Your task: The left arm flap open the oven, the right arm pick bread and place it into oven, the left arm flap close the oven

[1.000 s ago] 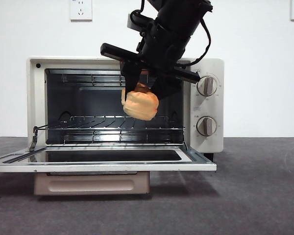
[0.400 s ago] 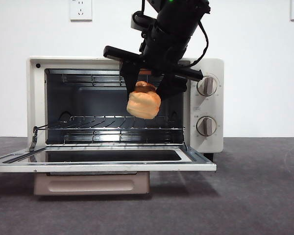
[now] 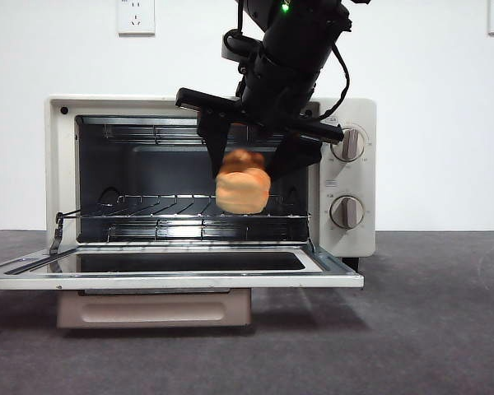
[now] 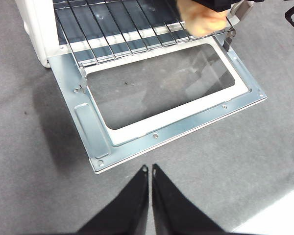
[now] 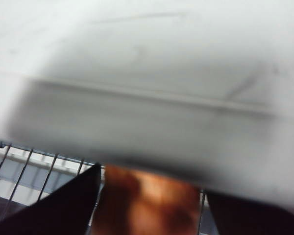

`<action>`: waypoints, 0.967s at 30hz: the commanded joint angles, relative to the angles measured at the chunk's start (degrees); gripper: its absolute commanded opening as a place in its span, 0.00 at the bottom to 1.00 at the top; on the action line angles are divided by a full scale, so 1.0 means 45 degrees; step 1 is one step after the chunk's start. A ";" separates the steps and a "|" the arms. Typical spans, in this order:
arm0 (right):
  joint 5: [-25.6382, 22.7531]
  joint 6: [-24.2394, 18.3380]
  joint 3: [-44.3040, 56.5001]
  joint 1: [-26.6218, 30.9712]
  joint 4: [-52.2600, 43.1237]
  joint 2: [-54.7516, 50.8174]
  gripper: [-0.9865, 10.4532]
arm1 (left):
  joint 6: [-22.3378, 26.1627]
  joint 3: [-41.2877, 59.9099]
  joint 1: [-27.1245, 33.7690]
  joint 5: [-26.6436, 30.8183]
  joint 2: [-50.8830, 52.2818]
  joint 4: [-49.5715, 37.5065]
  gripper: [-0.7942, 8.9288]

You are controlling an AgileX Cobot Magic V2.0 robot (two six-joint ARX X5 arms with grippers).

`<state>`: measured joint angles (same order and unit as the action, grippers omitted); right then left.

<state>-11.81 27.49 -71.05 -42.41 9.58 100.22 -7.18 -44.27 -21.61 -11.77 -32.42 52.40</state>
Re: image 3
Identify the glass oven door with handle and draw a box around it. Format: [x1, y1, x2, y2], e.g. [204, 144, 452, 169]
[0, 240, 366, 330]

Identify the cream oven control knob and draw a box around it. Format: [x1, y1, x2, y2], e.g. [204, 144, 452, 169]
[329, 196, 365, 230]
[329, 128, 366, 163]

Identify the golden bread loaf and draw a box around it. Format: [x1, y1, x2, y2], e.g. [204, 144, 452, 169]
[215, 149, 272, 215]

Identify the metal wire oven rack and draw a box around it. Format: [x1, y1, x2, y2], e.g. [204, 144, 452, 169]
[56, 193, 314, 220]

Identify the cream Toshiba toaster oven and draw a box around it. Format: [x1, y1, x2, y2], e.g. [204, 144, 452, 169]
[44, 95, 377, 272]

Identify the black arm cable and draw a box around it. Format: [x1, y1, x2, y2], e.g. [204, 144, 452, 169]
[319, 40, 351, 120]

